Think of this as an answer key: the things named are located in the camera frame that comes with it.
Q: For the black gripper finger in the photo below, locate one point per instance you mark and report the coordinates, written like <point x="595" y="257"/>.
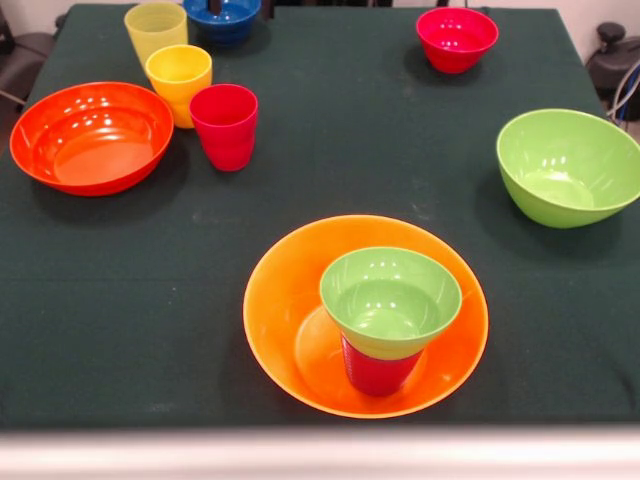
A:
<point x="216" y="6"/>
<point x="268" y="9"/>

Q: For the pink cup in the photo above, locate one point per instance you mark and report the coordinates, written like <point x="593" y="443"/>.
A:
<point x="225" y="135"/>

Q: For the small pink bowl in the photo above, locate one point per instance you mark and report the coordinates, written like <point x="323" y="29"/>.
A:
<point x="457" y="42"/>

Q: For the large orange bowl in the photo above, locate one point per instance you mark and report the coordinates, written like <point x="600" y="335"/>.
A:
<point x="280" y="320"/>

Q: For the small green bowl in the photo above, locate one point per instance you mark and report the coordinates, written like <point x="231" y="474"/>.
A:
<point x="390" y="300"/>

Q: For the large green bowl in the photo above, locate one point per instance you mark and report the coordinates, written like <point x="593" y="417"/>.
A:
<point x="565" y="170"/>

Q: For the purple cup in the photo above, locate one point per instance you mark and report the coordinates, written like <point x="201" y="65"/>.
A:
<point x="380" y="375"/>

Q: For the blue bowl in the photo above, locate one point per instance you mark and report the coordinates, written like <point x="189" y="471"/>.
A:
<point x="235" y="22"/>

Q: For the lime yellow-green cup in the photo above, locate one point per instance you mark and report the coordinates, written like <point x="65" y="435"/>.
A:
<point x="155" y="32"/>

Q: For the yellow cup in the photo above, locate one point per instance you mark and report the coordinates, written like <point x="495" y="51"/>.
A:
<point x="178" y="80"/>

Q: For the wide red-orange bowl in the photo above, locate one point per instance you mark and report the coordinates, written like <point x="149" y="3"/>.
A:
<point x="92" y="145"/>

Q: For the dark green tablecloth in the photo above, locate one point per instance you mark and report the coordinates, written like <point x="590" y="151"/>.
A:
<point x="150" y="300"/>

